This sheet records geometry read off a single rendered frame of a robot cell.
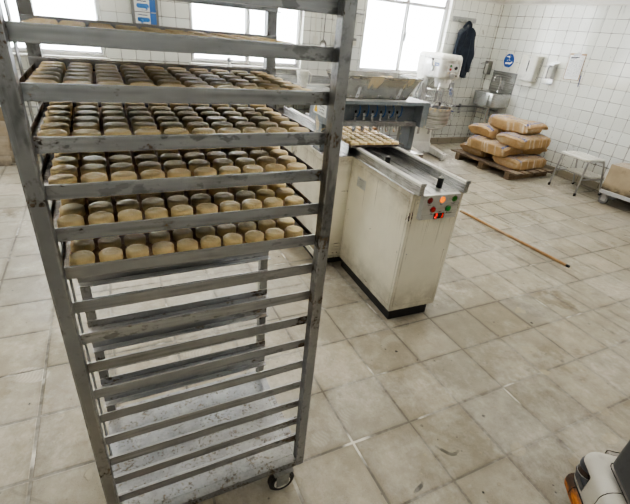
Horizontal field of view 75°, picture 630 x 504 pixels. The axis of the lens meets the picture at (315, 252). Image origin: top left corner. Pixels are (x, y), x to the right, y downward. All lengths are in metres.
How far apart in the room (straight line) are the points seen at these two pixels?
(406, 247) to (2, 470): 2.02
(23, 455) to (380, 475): 1.40
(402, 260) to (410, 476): 1.09
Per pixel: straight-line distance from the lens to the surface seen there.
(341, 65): 0.96
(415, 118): 3.01
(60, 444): 2.08
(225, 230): 1.11
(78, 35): 0.87
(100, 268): 1.00
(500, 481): 2.06
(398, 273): 2.41
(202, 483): 1.66
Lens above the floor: 1.55
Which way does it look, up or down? 29 degrees down
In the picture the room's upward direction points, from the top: 6 degrees clockwise
